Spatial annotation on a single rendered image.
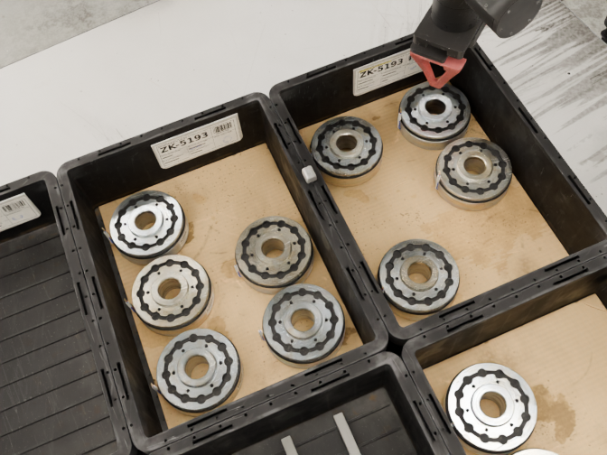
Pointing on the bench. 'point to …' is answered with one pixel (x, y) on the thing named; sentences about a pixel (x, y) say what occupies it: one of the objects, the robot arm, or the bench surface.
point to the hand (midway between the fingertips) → (445, 65)
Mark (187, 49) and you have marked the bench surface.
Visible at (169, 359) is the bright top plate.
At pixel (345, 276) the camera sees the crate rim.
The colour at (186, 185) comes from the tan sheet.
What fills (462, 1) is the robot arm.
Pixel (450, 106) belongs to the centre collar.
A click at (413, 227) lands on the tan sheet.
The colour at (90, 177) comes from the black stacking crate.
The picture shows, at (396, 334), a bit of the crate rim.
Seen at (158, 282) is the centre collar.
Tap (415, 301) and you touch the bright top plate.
